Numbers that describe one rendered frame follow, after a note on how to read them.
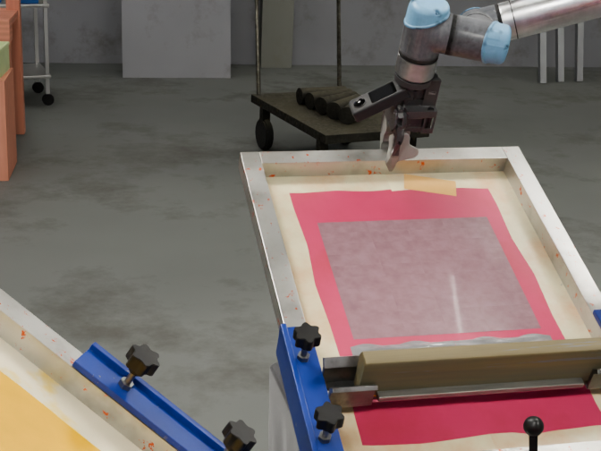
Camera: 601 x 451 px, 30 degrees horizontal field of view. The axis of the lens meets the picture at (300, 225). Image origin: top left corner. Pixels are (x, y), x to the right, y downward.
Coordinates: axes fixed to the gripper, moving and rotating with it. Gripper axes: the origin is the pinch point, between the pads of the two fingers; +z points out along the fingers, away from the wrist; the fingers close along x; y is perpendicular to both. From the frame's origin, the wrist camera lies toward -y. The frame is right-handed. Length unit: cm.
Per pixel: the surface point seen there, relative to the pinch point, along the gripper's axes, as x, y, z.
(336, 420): -71, -27, -8
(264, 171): -1.9, -24.8, 1.0
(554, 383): -62, 12, -2
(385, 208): -12.3, -2.5, 2.5
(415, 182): -4.7, 5.6, 2.5
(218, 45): 686, 93, 401
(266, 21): 734, 145, 404
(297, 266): -27.5, -23.0, 2.5
